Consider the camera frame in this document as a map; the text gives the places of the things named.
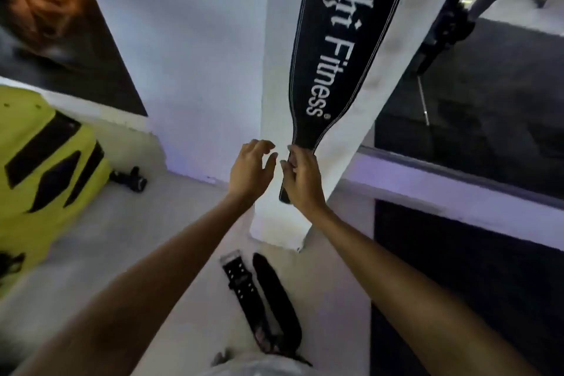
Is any person's left hand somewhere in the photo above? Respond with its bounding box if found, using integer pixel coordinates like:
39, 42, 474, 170
226, 139, 279, 207

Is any person's right hand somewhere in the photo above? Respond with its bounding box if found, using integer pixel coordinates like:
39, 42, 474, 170
279, 144, 329, 219

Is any black printed weightlifting belt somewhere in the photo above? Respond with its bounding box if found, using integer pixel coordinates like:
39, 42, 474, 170
278, 0, 419, 205

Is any person's left forearm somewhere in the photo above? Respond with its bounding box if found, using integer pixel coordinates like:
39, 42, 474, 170
12, 193, 261, 376

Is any person's right forearm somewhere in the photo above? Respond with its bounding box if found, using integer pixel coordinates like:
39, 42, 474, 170
308, 207, 543, 376

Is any black belt with holes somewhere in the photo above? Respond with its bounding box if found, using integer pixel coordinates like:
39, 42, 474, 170
219, 250, 276, 353

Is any plain black belt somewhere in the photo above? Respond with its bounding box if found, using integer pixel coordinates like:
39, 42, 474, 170
252, 252, 305, 360

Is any thin metal rod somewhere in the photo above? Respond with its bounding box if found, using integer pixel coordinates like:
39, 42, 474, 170
416, 75, 431, 126

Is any person's white shirt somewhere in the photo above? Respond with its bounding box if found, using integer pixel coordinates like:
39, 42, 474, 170
197, 351, 319, 376

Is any yellow and black machine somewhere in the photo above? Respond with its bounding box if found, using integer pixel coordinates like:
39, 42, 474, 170
0, 85, 113, 299

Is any face poster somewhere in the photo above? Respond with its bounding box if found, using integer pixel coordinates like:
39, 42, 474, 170
0, 0, 149, 117

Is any small black handle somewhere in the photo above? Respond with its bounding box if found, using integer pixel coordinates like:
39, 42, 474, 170
109, 166, 148, 194

